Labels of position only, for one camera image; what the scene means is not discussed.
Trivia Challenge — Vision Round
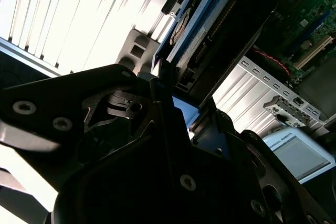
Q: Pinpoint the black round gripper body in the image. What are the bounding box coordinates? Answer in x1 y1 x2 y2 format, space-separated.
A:
51 134 263 224

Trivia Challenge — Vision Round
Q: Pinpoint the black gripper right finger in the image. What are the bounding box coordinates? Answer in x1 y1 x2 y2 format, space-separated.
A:
209 103 336 224

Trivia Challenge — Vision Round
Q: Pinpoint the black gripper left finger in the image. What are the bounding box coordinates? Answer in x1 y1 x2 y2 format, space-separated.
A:
0 60 196 192

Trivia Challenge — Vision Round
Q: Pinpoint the hard disk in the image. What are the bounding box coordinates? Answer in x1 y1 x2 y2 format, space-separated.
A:
154 0 307 130

